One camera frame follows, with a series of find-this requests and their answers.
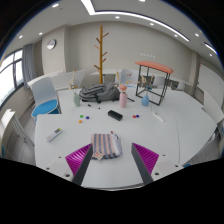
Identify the grey curtain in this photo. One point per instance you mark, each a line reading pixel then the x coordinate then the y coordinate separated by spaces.
pixel 28 65

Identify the black rectangular case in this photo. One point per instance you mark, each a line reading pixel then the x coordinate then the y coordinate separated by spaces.
pixel 115 115

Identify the green vase with dried flowers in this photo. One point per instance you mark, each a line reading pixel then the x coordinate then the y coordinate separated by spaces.
pixel 77 100

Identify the round wall clock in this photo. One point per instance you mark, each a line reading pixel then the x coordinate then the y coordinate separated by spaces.
pixel 51 44

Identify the striped grey towel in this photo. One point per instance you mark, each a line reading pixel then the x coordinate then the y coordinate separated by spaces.
pixel 106 146

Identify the ceiling light strip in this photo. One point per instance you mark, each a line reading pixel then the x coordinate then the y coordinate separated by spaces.
pixel 140 18

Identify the black frame stand orange top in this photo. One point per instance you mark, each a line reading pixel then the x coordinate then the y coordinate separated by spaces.
pixel 155 66

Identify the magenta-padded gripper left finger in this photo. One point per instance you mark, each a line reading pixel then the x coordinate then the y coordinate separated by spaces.
pixel 79 158

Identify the pink vase with flowers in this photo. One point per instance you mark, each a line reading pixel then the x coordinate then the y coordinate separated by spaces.
pixel 123 100

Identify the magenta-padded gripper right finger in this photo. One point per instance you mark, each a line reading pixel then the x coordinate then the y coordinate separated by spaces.
pixel 146 157

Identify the small red block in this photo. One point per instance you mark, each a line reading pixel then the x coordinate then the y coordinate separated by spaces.
pixel 112 132

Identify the white chair with blue cushion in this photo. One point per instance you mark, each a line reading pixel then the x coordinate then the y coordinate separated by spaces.
pixel 45 106

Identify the black marker pen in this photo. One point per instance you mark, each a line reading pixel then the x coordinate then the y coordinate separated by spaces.
pixel 93 106

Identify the grey backpack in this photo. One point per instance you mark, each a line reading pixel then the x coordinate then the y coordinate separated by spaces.
pixel 100 93

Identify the window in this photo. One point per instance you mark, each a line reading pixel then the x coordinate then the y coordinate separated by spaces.
pixel 8 76

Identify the recessed ceiling lights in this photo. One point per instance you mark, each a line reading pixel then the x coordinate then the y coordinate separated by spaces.
pixel 117 17

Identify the white marker pen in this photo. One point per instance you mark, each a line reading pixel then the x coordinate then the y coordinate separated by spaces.
pixel 158 117

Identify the wooden coat rack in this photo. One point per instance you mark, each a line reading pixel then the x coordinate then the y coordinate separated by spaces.
pixel 101 53

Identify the blue vase with flowers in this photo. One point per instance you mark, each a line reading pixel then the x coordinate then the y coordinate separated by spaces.
pixel 145 100

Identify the blue round magnet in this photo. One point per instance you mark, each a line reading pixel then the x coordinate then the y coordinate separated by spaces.
pixel 87 117
pixel 137 116

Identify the white remote control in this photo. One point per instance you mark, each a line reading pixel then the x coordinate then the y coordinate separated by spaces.
pixel 54 134

